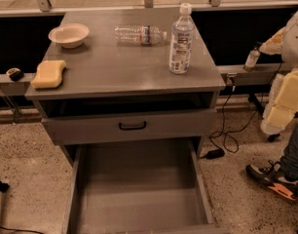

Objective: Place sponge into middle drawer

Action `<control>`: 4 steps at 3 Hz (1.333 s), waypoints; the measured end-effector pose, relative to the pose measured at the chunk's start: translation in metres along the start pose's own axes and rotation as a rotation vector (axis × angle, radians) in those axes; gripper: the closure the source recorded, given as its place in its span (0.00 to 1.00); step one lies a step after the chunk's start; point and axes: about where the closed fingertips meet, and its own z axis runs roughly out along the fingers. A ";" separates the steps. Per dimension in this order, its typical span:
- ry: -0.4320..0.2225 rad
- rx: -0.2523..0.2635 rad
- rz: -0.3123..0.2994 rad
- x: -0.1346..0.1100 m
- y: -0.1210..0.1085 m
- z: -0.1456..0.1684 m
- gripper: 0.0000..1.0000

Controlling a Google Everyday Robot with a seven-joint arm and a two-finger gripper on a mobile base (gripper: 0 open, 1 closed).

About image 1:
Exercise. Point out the yellow sponge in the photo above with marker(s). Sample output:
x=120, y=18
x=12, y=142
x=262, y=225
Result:
x=48, y=74

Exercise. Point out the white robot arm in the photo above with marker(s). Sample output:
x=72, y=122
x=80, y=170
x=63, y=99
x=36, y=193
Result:
x=289, y=51

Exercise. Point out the grey drawer cabinet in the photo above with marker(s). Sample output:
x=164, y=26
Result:
x=103, y=77

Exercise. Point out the open grey middle drawer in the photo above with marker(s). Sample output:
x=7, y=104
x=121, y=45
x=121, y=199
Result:
x=138, y=187

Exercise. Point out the small bottle on ledge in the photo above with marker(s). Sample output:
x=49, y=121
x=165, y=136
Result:
x=252, y=57

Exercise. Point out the person leg in jeans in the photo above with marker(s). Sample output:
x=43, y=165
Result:
x=289, y=160

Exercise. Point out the black orange sneaker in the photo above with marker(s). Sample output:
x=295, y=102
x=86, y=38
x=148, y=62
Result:
x=273, y=178

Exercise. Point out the upright clear water bottle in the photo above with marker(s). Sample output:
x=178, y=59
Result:
x=181, y=40

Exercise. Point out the lying clear plastic bottle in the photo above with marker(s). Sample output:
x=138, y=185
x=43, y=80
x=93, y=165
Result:
x=145, y=35

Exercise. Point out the white paper bowl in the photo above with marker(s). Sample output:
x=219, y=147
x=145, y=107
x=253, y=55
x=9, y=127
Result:
x=69, y=36

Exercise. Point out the black yellow tape measure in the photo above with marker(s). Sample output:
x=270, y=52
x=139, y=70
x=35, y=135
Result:
x=14, y=74

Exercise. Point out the closed drawer with black handle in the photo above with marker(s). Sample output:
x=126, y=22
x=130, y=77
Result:
x=129, y=126

